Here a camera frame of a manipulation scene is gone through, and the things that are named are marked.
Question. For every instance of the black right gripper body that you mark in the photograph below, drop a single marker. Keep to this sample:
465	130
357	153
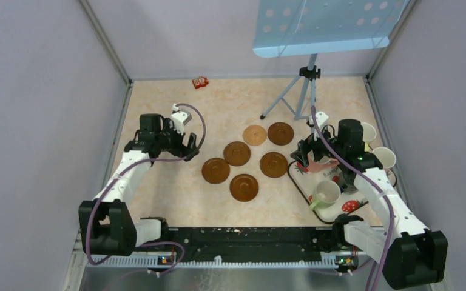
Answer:
320	148

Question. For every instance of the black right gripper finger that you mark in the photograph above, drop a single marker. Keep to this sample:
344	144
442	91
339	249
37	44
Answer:
301	157
305	145

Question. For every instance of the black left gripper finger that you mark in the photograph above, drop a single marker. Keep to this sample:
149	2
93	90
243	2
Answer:
192	148
191	155

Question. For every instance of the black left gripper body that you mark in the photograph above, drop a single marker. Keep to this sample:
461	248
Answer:
172	141

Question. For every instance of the brown wooden coaster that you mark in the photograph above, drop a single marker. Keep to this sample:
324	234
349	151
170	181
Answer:
215	170
273	164
244	187
280	133
237	153

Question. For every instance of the woven rattan coaster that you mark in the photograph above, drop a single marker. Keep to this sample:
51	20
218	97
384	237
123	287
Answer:
254	135

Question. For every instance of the white strawberry tray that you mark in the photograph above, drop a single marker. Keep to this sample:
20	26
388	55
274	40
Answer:
353	204

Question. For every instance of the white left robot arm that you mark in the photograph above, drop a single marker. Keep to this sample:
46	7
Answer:
106	225

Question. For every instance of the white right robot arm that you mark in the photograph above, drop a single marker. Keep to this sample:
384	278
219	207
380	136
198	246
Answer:
409	254

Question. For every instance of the dark green mug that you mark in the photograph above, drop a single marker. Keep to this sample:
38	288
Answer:
346	183

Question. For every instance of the yellow mug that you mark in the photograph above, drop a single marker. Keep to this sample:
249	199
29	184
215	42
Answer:
369	135

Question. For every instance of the small red box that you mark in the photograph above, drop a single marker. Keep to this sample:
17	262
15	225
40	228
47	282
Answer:
200	82

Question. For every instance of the pink white mug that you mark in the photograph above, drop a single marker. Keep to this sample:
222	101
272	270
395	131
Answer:
386	157

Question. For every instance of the light blue music stand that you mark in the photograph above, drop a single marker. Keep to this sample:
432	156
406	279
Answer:
294	28

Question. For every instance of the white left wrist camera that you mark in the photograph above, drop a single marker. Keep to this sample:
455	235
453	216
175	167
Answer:
179	118

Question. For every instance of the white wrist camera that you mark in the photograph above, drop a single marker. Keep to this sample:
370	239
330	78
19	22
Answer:
179	118
319	120

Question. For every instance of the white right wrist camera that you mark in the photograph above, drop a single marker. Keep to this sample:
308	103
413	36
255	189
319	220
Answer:
319	120

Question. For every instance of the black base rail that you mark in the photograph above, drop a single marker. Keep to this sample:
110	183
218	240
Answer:
252	245

